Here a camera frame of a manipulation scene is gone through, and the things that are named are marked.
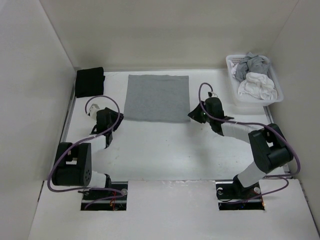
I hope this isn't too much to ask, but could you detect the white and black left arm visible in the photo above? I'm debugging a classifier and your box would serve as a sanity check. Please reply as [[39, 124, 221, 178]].
[[47, 107, 124, 200]]

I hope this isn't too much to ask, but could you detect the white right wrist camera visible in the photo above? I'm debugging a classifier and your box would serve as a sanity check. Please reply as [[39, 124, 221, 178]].
[[207, 91, 219, 98]]

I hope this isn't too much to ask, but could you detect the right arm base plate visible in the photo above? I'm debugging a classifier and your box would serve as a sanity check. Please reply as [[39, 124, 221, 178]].
[[215, 181, 265, 211]]

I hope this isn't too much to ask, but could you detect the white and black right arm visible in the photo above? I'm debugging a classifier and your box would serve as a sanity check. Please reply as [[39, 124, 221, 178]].
[[187, 97, 294, 200]]

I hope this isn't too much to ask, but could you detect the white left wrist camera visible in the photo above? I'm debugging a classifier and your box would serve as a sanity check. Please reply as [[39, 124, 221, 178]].
[[88, 103, 101, 120]]

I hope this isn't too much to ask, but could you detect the aluminium table edge rail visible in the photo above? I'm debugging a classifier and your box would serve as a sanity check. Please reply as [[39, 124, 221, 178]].
[[48, 84, 77, 181]]

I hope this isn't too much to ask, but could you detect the white front cover board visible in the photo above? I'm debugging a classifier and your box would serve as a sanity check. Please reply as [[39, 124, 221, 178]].
[[29, 179, 319, 240]]

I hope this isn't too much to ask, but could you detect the grey tank top in basket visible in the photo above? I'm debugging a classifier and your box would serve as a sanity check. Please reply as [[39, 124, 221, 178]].
[[235, 52, 271, 83]]

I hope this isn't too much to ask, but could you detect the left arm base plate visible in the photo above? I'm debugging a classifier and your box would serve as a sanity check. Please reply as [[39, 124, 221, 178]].
[[80, 181, 128, 212]]

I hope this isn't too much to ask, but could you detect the grey tank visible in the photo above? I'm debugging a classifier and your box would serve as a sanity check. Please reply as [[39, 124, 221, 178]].
[[123, 74, 190, 124], [235, 52, 271, 83]]

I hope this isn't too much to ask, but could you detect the white tank top in basket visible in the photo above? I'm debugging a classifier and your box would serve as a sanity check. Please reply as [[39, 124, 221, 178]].
[[227, 60, 278, 101]]

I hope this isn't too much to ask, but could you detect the folded black tank top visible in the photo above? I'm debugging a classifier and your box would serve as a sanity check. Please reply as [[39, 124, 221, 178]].
[[75, 67, 105, 98]]

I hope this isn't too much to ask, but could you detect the white plastic laundry basket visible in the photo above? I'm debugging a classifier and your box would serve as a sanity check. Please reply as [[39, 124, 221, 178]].
[[225, 52, 284, 107]]

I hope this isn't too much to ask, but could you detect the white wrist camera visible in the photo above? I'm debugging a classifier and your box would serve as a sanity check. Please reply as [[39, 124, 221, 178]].
[[88, 103, 101, 120], [207, 91, 219, 98]]

